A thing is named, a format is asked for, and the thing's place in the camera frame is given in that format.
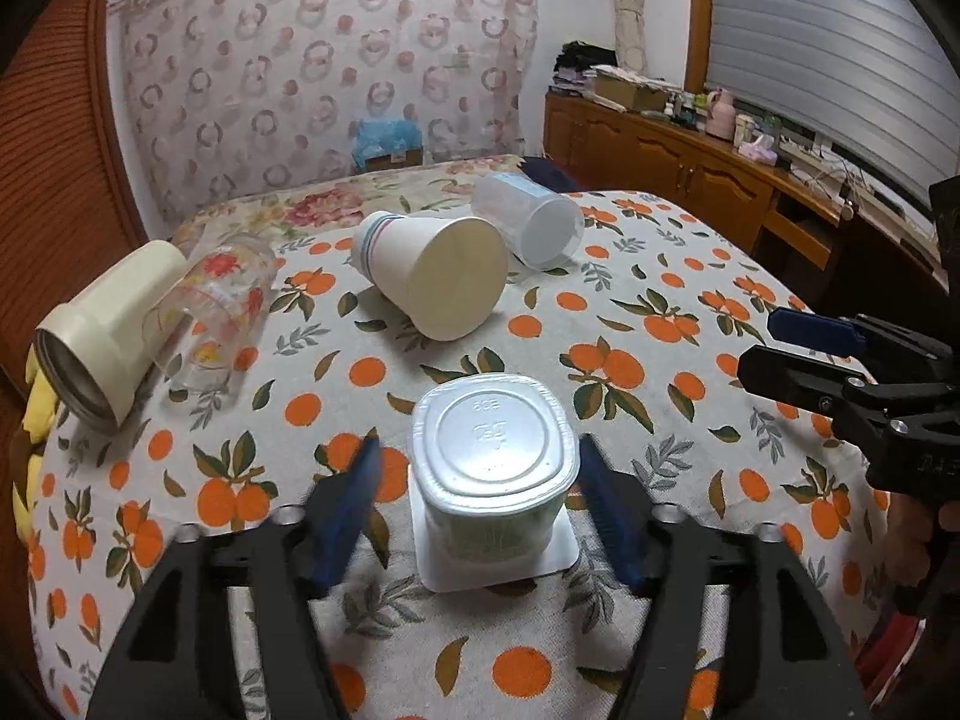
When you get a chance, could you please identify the green yogurt cup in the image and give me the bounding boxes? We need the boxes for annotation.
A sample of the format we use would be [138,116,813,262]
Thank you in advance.
[409,372,579,593]

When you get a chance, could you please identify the translucent plastic cup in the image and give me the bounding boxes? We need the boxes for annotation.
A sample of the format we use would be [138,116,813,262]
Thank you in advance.
[470,172,584,271]

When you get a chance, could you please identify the cream thermos cup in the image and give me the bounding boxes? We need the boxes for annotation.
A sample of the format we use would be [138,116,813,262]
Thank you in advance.
[32,241,187,434]

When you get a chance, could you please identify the clear printed glass cup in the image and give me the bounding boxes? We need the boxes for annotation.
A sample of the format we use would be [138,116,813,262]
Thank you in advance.
[142,234,278,394]

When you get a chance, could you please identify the white paper cup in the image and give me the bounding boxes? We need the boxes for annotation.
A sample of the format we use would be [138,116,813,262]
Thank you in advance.
[352,211,509,343]

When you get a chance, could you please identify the right hand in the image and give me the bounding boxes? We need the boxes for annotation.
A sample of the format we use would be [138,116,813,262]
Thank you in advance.
[884,493,958,587]

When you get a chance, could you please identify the wooden side cabinet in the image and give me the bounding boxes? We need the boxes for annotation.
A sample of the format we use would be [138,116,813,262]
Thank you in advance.
[544,93,947,289]

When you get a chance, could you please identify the pink tissue pack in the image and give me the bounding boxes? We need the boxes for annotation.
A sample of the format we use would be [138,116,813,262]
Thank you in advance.
[739,133,779,166]

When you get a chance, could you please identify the pink thermos jug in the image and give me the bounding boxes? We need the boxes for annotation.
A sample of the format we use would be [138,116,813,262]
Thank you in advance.
[704,89,737,142]

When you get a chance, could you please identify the yellow plush toy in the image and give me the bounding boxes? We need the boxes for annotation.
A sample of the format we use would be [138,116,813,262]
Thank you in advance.
[10,348,60,544]

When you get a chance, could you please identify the grey window blind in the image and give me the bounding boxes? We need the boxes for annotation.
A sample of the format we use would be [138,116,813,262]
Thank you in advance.
[708,0,958,203]

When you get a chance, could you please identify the cardboard box on cabinet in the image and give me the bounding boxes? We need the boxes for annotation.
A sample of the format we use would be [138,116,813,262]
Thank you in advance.
[594,75,670,114]

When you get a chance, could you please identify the orange print tablecloth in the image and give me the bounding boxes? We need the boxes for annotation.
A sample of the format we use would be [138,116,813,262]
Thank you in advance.
[28,192,889,718]

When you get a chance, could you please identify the dark blue blanket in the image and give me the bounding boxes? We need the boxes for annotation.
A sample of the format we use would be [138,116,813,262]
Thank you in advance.
[519,156,584,193]

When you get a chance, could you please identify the stack of dark clothes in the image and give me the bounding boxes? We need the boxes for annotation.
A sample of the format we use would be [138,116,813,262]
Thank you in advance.
[548,41,617,96]

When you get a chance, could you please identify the floral bed quilt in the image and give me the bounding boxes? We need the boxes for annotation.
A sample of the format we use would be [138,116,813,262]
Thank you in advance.
[172,154,523,254]

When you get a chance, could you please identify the wooden louvered wardrobe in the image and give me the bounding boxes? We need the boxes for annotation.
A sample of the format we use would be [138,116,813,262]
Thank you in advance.
[2,0,146,395]

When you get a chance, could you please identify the small cardboard box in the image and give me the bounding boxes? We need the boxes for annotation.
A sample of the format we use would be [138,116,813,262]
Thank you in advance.
[364,148,423,172]

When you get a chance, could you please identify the blue plastic bag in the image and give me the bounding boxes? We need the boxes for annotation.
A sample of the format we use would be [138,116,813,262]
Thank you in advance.
[352,119,423,171]

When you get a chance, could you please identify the pink circle lace curtain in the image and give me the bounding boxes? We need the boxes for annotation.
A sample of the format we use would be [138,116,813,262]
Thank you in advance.
[112,0,539,224]

